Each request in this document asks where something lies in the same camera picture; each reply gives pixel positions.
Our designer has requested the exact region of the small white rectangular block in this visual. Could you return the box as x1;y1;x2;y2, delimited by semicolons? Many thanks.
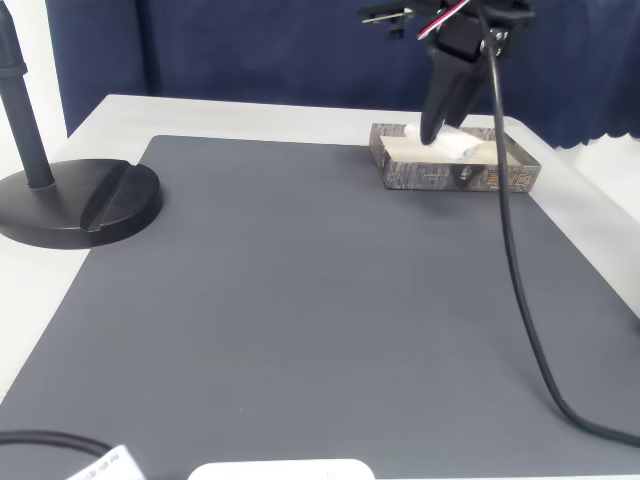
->
403;123;484;161

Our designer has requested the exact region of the patterned open cardboard box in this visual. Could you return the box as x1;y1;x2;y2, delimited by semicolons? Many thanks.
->
369;122;543;194

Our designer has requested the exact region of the dark blue curtain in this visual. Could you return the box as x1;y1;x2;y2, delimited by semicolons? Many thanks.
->
44;0;640;151

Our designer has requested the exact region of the grey table mat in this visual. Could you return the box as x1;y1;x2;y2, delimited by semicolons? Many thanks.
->
0;134;640;480

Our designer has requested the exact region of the black round-base stand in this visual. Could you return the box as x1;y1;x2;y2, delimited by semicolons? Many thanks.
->
0;0;165;250

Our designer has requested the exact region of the white rounded flat device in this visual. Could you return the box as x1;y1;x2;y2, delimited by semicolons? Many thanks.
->
187;458;376;480

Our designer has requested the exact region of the red white servo wire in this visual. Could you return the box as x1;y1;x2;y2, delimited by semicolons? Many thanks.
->
417;0;474;40

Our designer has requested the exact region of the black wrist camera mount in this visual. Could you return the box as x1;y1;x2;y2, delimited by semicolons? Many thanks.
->
357;0;441;40

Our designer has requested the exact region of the thick black camera cable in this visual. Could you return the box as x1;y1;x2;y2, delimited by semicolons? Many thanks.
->
474;0;640;449

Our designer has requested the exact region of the white printed cable label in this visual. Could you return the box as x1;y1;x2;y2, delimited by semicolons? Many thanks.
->
67;444;146;480

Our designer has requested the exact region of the thin black cable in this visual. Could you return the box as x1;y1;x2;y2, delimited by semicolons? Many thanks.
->
0;429;114;459

